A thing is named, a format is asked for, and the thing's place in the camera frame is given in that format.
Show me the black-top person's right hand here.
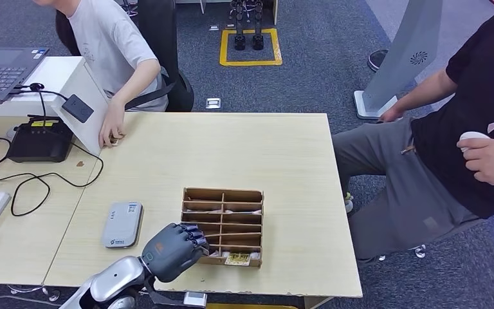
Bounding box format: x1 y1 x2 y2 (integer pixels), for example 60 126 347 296
379 106 405 124

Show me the white laptop stand box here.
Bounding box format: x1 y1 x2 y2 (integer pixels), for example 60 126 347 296
0 55 111 156

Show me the grey kiosk stand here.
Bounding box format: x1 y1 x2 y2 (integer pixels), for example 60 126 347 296
353 0 445 120

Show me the person in black top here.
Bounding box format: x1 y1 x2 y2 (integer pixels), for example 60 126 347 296
332 4 494 267

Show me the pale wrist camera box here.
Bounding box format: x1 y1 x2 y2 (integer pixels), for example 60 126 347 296
183 291 208 308

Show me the person at laptop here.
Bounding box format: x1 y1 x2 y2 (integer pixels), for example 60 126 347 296
32 0 194 149

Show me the dark grey laptop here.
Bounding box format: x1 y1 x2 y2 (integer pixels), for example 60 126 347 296
0 46 50 104

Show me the black robot leg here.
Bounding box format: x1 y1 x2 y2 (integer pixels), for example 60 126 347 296
229 0 247 51
251 0 265 51

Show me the white handheld device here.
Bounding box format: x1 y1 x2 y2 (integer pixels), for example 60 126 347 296
459 131 491 153

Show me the brown wooden card organizer box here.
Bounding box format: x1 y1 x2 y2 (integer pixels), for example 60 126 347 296
180 187 265 268

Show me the yellow printed key card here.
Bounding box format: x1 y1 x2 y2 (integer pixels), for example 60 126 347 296
224 253 252 267

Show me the grey card reader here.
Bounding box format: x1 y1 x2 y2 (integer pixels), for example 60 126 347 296
101 201 144 250

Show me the laptop person's left hand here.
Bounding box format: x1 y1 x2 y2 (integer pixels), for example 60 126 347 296
98 100 127 149

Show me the black laptop plug cable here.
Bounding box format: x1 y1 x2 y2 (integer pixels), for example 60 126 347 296
10 82 71 122

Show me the black office chair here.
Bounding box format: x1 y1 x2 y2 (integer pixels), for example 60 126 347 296
123 0 195 113

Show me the yellow floor tape square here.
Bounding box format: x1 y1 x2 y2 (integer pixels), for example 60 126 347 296
219 27 283 66

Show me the long black cable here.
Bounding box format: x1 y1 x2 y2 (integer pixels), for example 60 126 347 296
10 142 105 217

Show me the black shoe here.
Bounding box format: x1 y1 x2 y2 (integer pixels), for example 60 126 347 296
367 48 389 73

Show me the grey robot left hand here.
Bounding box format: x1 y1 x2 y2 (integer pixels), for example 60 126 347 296
141 222 210 284

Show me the black device with yellow label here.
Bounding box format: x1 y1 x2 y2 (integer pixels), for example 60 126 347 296
6 114 75 164

